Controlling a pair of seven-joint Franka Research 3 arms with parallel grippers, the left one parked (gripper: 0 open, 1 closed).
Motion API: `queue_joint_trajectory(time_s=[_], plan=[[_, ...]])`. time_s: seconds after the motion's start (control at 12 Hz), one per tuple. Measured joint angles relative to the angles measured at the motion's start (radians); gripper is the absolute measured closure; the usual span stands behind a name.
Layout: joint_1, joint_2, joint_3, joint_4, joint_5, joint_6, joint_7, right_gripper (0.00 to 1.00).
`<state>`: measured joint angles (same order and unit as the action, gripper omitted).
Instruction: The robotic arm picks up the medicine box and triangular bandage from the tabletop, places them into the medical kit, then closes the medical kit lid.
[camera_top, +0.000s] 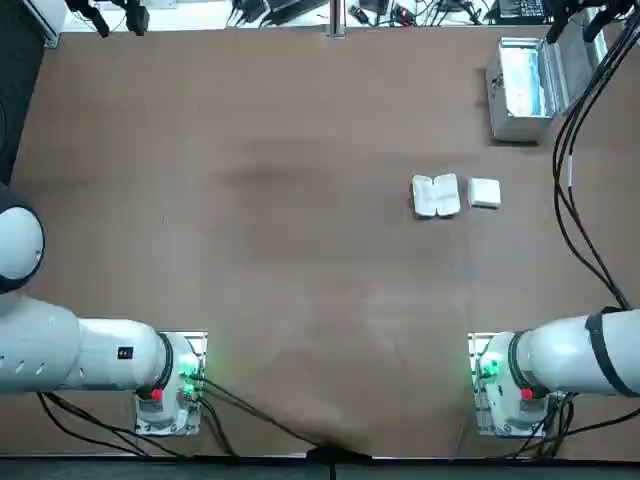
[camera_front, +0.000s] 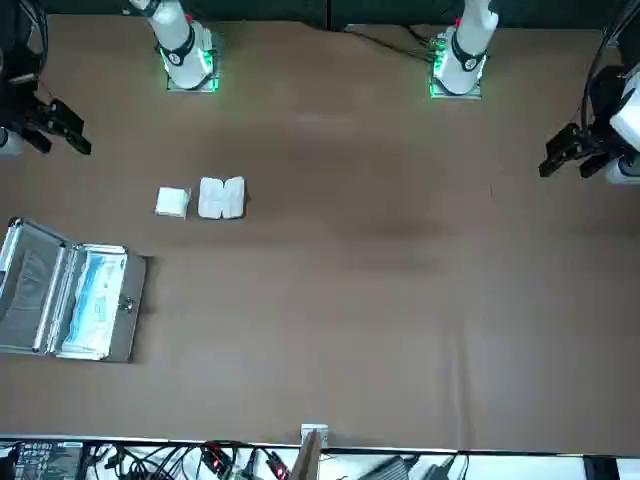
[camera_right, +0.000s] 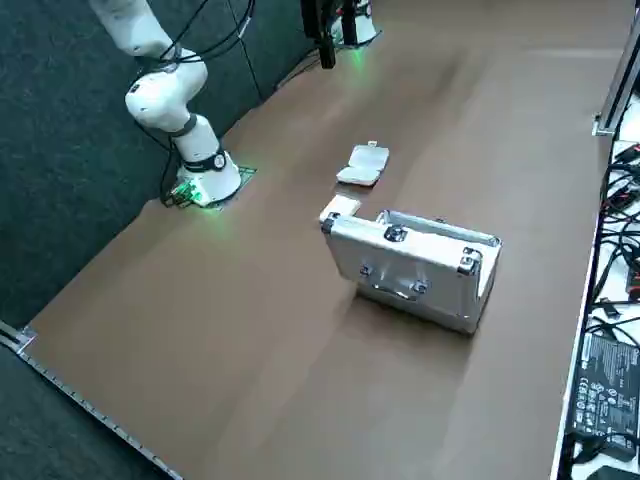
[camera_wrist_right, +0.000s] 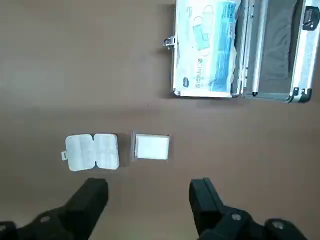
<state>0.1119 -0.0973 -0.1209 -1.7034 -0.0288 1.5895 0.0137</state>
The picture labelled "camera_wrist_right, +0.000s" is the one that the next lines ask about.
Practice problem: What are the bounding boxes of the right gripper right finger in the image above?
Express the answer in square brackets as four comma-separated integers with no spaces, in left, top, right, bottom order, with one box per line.
[188,177,308,240]

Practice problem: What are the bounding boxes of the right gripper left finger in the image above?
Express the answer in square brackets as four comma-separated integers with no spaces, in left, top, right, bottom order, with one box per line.
[0,177,109,240]

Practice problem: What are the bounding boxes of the clear plastic medicine box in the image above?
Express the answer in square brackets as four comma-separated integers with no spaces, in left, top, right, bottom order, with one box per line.
[60,133,120,172]

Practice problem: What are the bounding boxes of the white bandage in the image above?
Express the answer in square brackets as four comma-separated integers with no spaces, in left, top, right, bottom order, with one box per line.
[131,130,173,163]

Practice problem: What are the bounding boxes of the aluminium medical kit case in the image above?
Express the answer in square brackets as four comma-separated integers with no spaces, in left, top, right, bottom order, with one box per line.
[162,0,320,104]

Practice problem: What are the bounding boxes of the blue white mask packet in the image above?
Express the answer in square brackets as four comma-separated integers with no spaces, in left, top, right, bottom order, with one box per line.
[174,0,239,98]

